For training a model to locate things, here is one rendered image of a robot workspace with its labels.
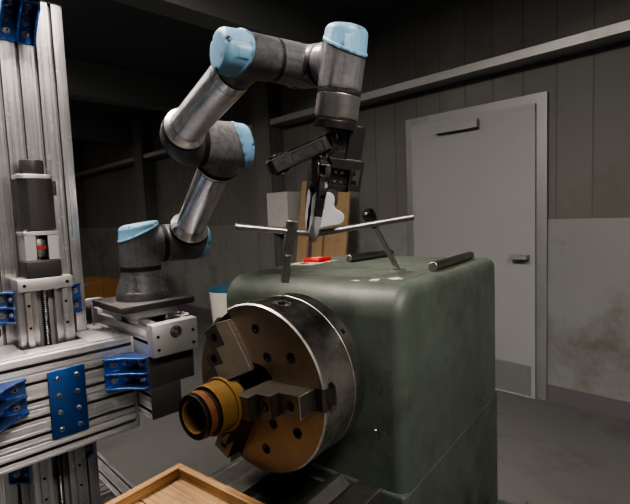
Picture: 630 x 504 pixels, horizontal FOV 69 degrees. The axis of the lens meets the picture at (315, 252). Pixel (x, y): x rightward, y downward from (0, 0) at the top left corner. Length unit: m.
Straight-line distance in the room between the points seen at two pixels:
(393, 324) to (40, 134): 1.15
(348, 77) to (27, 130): 1.01
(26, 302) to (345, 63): 1.04
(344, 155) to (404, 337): 0.35
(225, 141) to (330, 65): 0.44
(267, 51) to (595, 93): 2.95
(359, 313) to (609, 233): 2.74
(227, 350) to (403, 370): 0.32
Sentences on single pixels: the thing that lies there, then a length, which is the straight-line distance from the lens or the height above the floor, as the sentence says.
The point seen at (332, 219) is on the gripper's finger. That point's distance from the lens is 0.81.
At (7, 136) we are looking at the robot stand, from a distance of 1.54.
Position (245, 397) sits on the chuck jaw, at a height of 1.10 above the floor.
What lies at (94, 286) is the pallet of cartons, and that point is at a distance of 8.40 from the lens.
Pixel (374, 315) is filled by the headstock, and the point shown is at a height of 1.20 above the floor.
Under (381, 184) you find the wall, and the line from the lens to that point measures 4.27.
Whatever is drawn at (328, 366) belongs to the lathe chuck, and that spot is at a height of 1.14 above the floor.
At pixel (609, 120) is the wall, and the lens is 3.54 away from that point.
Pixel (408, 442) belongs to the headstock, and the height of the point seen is 0.96.
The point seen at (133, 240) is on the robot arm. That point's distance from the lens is 1.42.
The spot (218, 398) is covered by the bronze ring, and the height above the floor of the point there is 1.11.
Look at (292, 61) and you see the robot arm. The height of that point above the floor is 1.66.
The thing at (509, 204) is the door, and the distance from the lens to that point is 3.63.
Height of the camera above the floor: 1.39
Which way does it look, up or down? 5 degrees down
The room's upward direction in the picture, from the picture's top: 2 degrees counter-clockwise
